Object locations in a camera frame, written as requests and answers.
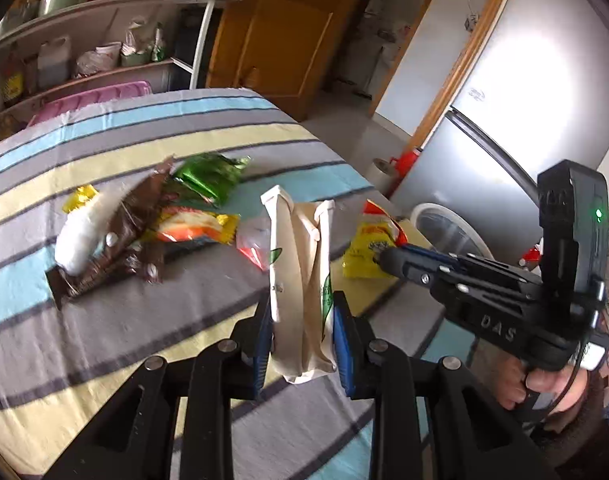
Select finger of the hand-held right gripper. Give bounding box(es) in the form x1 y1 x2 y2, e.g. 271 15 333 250
375 249 456 289
399 244 541 287

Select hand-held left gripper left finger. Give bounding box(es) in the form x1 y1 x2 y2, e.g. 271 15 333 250
44 304 275 480

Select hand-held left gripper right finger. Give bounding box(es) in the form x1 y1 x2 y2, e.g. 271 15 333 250
332 291 560 480

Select white round trash bin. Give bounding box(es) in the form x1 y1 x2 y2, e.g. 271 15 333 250
411 202 493 267

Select green snack packet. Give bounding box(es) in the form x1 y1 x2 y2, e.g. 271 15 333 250
172 152 252 208

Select person's right forearm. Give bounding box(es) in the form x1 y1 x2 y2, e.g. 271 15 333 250
532 372 609 480

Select person's right hand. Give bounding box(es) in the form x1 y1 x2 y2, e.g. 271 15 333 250
497 356 588 431

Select translucent bin liner bag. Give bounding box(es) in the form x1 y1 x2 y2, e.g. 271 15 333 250
422 210 485 261

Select red plastic bag with goods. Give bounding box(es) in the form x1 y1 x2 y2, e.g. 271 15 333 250
519 242 543 268

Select white paper roll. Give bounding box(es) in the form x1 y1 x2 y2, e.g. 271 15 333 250
367 157 400 196

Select red plastic jug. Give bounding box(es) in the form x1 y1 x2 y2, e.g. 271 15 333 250
389 147 423 181

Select red thin plastic bag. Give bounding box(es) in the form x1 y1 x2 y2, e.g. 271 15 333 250
236 217 272 273

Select orange yellow noodle packet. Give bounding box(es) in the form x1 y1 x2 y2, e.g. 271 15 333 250
144 205 241 246

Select silver refrigerator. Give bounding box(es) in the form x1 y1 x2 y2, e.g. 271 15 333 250
389 0 609 261

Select brown snack packet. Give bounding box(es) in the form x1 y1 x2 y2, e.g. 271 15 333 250
44 155 178 311

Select white yellow snack packet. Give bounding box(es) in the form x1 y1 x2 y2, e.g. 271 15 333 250
54 192 122 277

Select small yellow wrapper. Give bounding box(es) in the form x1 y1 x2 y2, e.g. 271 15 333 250
62 185 101 215

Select striped cloth covered table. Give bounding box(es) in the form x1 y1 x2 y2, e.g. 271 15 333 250
0 87 480 480

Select wooden door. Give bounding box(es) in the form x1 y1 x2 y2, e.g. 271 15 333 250
207 0 375 121

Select plastic bags with food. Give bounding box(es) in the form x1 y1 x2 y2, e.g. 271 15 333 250
122 20 168 66

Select white plastic jug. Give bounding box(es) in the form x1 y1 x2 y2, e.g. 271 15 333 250
37 37 72 88

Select yellow label bottle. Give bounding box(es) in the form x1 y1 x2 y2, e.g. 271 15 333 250
2 57 25 108

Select white metal shelf rack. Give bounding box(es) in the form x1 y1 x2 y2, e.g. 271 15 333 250
0 0 242 131

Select green basin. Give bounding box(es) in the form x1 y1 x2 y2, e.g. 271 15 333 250
37 0 92 16

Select metal pot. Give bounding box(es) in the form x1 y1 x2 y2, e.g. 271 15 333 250
0 2 40 38

